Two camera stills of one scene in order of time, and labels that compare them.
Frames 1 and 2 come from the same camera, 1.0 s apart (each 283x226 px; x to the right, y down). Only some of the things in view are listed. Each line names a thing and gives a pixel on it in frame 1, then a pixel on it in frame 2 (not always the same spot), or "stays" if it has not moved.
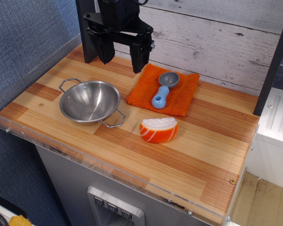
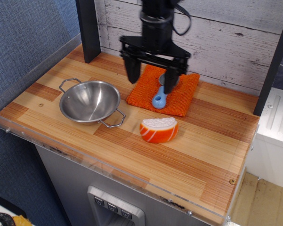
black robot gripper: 120,20 to 156,45
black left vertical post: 83,7 stays
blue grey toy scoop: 168,80 stays
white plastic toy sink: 270,158 stays
